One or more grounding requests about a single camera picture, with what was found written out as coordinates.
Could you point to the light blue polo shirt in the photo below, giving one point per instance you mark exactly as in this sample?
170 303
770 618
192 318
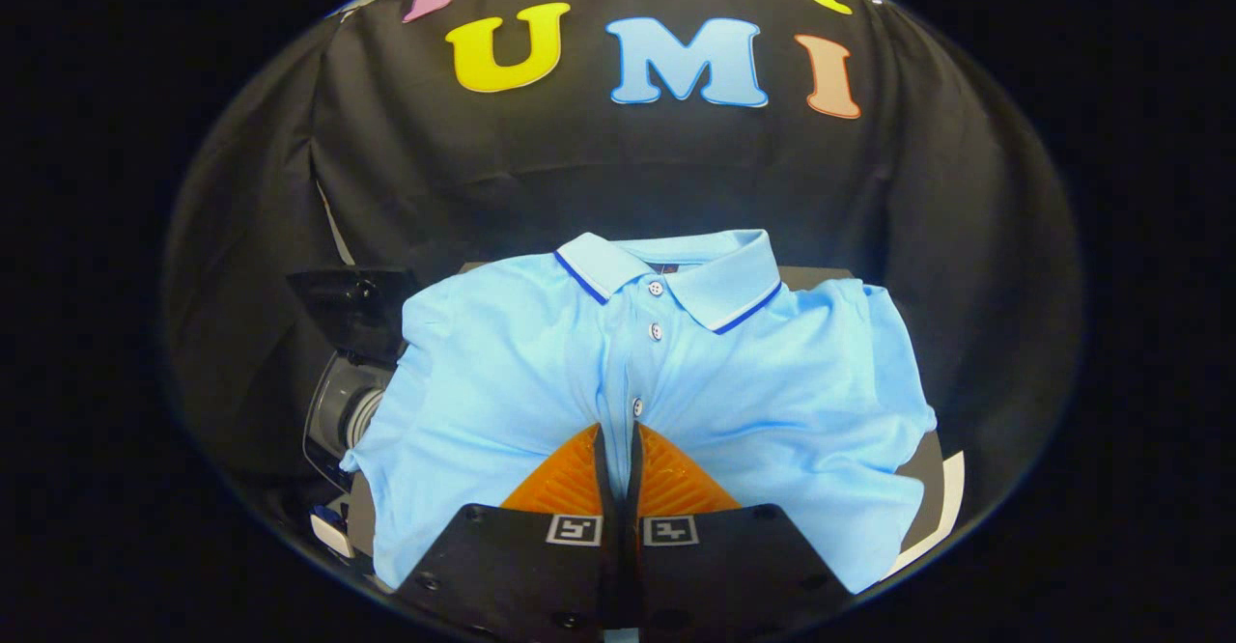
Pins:
502 373

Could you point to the black backdrop cloth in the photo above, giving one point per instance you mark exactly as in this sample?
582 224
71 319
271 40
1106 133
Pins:
628 170

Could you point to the grey top-load washing machine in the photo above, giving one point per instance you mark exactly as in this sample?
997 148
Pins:
338 411

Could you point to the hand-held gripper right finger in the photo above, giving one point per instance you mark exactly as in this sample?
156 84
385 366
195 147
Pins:
634 489

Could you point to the white paper sheet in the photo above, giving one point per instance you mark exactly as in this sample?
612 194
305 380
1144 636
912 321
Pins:
951 508

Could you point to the grey cabinet with dark top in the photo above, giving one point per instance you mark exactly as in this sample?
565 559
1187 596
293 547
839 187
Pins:
821 276

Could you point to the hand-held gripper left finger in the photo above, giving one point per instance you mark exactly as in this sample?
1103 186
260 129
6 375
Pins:
606 489

